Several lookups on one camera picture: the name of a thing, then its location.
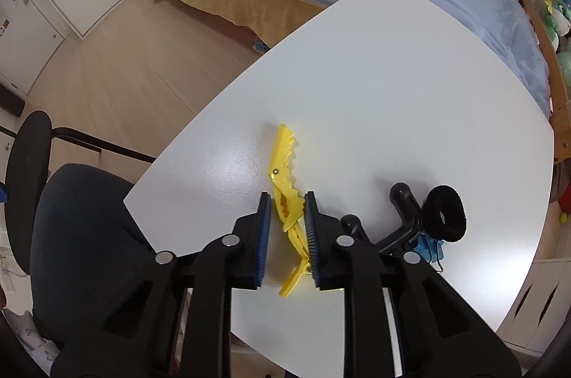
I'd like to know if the person's left forearm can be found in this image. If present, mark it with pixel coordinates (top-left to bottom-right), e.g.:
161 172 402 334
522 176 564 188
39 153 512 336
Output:
0 293 61 374

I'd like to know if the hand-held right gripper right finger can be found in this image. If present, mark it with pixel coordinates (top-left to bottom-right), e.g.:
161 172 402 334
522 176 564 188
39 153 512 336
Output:
303 191 522 378

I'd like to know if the white drawer cabinet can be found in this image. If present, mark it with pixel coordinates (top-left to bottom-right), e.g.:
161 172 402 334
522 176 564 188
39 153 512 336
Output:
495 257 571 356

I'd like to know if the blue binder clip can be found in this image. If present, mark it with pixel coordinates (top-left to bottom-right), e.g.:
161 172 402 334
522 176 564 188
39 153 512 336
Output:
410 234 447 272

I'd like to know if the yellow hair clip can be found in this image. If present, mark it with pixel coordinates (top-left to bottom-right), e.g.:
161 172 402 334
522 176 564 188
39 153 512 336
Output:
269 124 313 298

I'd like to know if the green dragon plush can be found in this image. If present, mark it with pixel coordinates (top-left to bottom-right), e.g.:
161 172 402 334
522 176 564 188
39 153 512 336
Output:
542 0 571 51

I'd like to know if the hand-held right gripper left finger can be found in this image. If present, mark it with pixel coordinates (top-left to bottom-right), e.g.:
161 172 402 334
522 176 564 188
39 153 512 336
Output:
51 191 273 378

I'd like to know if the wooden bed frame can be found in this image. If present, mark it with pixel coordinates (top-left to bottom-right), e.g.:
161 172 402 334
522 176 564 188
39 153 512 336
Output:
517 0 571 165

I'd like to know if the black hair scrunchie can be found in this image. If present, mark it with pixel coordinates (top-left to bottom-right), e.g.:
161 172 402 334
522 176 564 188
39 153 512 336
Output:
421 184 468 244

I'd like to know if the black angled tool handle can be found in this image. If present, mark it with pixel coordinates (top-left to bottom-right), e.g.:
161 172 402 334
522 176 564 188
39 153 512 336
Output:
341 182 424 258

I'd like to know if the white door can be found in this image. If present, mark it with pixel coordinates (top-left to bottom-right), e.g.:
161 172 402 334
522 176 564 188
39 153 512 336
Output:
0 0 72 93

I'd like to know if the black office chair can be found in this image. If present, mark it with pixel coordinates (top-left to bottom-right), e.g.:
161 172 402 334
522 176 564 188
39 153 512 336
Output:
4 110 197 365

